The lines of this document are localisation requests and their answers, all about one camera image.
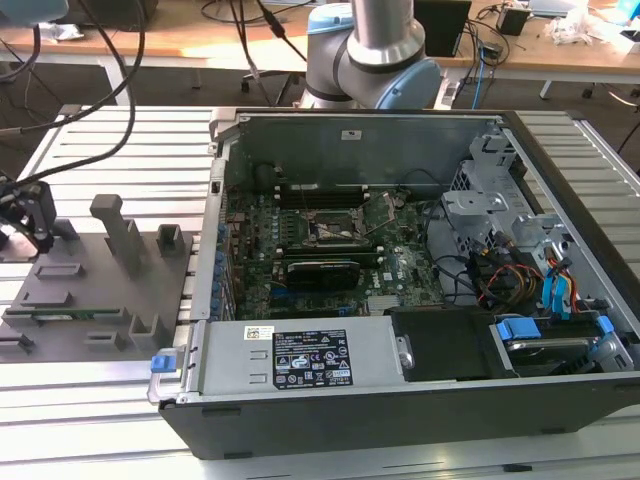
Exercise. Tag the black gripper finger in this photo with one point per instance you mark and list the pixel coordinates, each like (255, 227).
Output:
(42, 215)

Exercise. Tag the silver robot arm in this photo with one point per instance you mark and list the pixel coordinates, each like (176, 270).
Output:
(380, 45)

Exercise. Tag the CPU socket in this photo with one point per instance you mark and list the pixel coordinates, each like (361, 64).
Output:
(332, 227)

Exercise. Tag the green RAM stick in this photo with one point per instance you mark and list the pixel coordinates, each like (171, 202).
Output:
(85, 315)

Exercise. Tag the grey parts rack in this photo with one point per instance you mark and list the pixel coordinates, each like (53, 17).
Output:
(160, 290)

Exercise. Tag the white crumpled cloth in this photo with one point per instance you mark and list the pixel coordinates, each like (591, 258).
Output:
(67, 32)

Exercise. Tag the blue release latch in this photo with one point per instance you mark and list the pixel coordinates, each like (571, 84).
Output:
(161, 362)

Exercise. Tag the black bag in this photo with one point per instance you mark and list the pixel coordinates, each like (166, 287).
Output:
(110, 12)

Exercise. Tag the black round component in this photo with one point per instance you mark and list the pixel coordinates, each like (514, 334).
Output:
(265, 176)

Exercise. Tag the wooden desk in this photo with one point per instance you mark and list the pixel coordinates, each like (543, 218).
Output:
(200, 47)
(550, 55)

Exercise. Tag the silver power supply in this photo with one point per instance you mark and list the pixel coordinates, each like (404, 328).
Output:
(230, 360)

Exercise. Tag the thin metal locking lever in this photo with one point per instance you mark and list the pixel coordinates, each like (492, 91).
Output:
(304, 197)

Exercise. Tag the black RAM slot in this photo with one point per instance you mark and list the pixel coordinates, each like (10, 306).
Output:
(372, 260)
(330, 186)
(330, 198)
(325, 244)
(330, 192)
(325, 249)
(330, 204)
(325, 254)

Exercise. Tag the black graphics card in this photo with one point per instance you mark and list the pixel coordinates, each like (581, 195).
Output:
(325, 275)

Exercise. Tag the black rating label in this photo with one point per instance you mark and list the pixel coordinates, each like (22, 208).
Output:
(312, 357)

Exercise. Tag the small silver chipset heatsink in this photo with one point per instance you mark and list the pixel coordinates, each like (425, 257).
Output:
(382, 304)

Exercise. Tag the round coin battery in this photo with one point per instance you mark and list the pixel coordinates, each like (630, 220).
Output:
(398, 201)

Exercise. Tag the green motherboard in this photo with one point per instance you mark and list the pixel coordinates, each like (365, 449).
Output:
(410, 250)

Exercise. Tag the black grey PC case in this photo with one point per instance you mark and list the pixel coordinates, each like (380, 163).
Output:
(350, 425)

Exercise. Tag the black plastic shroud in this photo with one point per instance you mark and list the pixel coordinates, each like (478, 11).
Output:
(450, 345)

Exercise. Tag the silver metal drive cage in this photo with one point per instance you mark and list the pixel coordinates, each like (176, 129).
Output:
(475, 205)

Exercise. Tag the black computer tower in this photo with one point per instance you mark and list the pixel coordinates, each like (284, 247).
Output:
(445, 30)

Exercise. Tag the hard disk in blue carrier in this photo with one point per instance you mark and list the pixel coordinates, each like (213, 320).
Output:
(520, 330)

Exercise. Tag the small black box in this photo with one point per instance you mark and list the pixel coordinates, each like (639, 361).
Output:
(512, 20)

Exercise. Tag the white crumpled plastic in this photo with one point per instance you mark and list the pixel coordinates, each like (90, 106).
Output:
(575, 27)

